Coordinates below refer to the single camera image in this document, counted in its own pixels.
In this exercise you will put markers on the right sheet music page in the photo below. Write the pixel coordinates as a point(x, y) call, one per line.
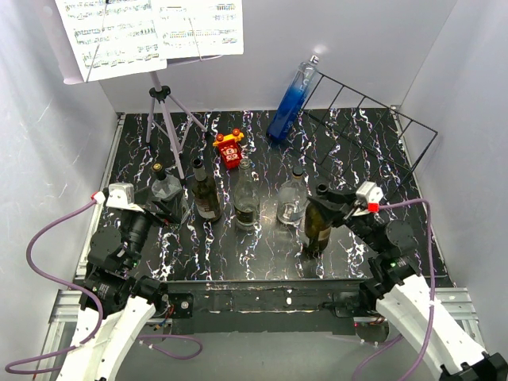
point(187, 29)

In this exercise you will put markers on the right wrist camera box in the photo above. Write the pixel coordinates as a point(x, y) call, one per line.
point(368, 198)

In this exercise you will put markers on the blue glass bottle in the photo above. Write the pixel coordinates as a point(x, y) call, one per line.
point(293, 100)

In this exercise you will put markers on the clear bottle with blue label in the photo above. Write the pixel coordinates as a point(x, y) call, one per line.
point(292, 199)

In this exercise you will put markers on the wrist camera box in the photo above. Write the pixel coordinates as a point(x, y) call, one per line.
point(368, 198)
point(120, 196)

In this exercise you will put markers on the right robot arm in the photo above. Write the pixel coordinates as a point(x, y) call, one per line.
point(398, 290)

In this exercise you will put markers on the small clear black-cap bottle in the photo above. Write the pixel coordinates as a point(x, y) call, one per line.
point(167, 186)

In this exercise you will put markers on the sheet music page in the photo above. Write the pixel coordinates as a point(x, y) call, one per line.
point(111, 39)
point(187, 29)

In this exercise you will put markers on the black wire wine rack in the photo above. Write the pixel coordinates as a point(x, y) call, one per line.
point(353, 137)

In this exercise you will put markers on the tall clear bottle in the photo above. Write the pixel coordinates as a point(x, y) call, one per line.
point(246, 199)

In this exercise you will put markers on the left sheet music page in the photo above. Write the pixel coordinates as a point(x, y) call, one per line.
point(111, 39)

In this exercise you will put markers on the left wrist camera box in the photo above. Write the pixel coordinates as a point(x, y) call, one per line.
point(120, 196)

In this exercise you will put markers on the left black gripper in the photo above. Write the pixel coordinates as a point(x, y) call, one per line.
point(167, 211)

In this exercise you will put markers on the purple music stand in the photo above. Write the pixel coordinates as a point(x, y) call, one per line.
point(159, 94)

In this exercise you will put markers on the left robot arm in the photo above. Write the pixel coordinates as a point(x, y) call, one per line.
point(114, 306)

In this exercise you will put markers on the green wine bottle silver neck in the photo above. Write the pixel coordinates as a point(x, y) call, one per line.
point(316, 230)

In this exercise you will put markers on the dark green wine bottle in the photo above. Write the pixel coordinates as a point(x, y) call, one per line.
point(205, 193)

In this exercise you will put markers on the red yellow toy block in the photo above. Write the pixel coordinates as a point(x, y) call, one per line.
point(229, 148)

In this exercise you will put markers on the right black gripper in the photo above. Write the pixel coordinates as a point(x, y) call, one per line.
point(338, 207)

